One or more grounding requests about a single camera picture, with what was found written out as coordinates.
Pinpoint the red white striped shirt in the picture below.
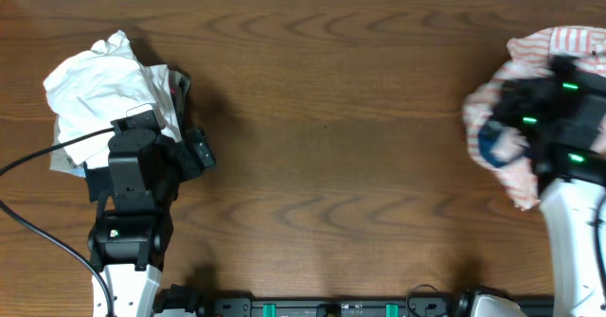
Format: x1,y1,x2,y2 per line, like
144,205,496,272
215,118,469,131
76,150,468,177
462,26,605,210

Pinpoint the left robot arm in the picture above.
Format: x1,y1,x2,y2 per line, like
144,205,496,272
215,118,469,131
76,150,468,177
88,110,216,317

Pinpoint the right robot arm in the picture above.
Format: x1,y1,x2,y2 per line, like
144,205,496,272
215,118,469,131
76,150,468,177
464,55,605,316

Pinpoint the black folded garment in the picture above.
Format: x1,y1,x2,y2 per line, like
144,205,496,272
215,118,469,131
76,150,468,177
84,164,114,203

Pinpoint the white folded garment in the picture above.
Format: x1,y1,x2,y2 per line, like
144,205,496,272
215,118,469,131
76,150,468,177
44,30,182,144

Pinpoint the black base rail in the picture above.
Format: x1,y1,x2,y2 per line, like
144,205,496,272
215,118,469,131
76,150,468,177
212,296,555,317

